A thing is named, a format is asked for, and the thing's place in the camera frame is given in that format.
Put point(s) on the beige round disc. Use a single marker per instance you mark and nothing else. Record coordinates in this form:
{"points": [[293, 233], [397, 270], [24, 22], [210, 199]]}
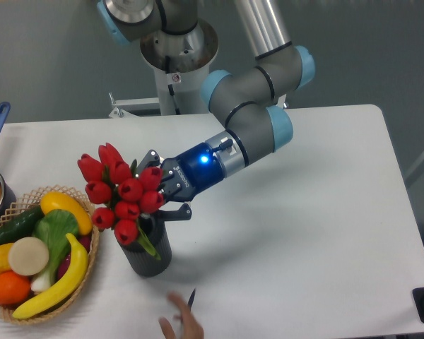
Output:
{"points": [[28, 256]]}

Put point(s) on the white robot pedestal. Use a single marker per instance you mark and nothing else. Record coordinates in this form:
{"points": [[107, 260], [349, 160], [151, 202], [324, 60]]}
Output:
{"points": [[185, 85]]}

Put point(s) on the yellow banana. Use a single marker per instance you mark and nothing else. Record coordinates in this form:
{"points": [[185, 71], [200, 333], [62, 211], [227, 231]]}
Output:
{"points": [[62, 288]]}

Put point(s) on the orange fruit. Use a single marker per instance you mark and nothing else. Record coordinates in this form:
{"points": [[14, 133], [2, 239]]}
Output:
{"points": [[14, 288]]}

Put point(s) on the yellow squash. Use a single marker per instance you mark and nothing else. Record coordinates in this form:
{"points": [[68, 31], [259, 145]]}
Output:
{"points": [[55, 200]]}

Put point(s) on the black pen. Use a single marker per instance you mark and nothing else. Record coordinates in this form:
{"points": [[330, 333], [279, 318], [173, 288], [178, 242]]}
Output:
{"points": [[189, 305]]}

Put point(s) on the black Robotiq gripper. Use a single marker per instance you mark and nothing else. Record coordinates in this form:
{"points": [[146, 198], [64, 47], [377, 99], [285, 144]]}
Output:
{"points": [[196, 170]]}

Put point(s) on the green bok choy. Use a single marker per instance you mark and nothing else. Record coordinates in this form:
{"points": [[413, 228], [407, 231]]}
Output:
{"points": [[52, 230]]}

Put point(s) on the person's hand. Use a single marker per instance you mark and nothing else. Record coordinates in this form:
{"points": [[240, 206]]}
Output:
{"points": [[192, 328]]}

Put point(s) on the red tulip bouquet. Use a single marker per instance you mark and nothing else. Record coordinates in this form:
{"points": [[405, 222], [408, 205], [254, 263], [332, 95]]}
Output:
{"points": [[122, 196]]}

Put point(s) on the woven wicker basket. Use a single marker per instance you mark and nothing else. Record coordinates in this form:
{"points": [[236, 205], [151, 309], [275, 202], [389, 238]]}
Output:
{"points": [[32, 199]]}

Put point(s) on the dark red vegetable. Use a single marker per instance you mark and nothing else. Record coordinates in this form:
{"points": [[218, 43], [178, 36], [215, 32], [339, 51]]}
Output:
{"points": [[85, 241]]}

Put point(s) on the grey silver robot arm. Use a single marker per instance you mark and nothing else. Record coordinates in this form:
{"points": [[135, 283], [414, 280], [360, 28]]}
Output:
{"points": [[180, 47]]}

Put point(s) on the green cucumber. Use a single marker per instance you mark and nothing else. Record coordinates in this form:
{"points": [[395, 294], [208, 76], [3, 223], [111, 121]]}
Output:
{"points": [[21, 225]]}

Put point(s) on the dark grey ribbed vase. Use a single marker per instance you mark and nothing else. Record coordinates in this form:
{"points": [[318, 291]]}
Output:
{"points": [[151, 253]]}

